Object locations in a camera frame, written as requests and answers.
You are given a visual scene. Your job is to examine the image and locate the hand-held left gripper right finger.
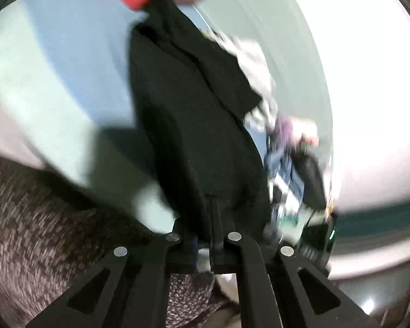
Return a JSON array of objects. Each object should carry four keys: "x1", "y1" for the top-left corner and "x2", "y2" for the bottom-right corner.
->
[{"x1": 208, "y1": 199, "x2": 380, "y2": 328}]

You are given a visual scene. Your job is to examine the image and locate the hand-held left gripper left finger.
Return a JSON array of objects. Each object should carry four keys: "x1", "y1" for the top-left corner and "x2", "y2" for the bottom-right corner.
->
[{"x1": 25, "y1": 217, "x2": 201, "y2": 328}]

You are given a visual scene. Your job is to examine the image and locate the black garment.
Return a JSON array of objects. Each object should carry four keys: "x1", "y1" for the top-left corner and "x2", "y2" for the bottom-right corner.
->
[{"x1": 128, "y1": 0, "x2": 273, "y2": 247}]

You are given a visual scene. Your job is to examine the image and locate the small black cloth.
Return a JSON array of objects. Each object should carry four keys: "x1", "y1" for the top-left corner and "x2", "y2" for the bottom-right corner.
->
[{"x1": 293, "y1": 150, "x2": 329, "y2": 210}]

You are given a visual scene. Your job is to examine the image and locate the blue jeans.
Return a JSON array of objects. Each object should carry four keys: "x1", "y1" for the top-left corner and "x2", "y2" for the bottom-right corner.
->
[{"x1": 262, "y1": 136, "x2": 306, "y2": 212}]

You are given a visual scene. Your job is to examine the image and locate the purple cloth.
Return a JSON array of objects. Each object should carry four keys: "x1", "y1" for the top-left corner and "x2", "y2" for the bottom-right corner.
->
[{"x1": 274, "y1": 115, "x2": 320, "y2": 148}]

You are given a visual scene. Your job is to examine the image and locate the grey patterned pants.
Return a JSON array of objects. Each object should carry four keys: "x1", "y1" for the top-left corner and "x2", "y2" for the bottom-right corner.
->
[{"x1": 0, "y1": 150, "x2": 233, "y2": 328}]

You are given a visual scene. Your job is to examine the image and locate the white patterned cloth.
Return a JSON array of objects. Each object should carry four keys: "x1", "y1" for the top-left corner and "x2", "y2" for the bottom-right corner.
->
[{"x1": 205, "y1": 30, "x2": 279, "y2": 128}]

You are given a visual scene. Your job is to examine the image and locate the light blue bed sheet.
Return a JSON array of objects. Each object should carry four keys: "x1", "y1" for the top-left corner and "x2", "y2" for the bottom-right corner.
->
[{"x1": 0, "y1": 0, "x2": 270, "y2": 236}]

